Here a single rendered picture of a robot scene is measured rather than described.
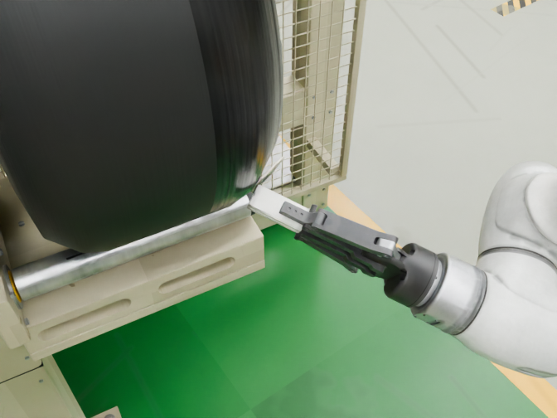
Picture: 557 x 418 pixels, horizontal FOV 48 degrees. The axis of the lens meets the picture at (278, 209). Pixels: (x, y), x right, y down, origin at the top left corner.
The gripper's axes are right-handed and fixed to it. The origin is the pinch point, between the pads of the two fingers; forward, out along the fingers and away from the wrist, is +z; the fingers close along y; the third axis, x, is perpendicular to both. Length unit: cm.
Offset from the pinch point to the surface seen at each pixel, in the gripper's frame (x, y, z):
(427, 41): 157, 158, -46
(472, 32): 172, 157, -63
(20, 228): -10.8, 34.1, 33.3
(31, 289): -19.8, 14.5, 23.3
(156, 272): -10.4, 17.5, 10.2
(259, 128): 2.5, -12.8, 6.5
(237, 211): 1.9, 14.3, 3.8
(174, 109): -2.0, -17.8, 14.2
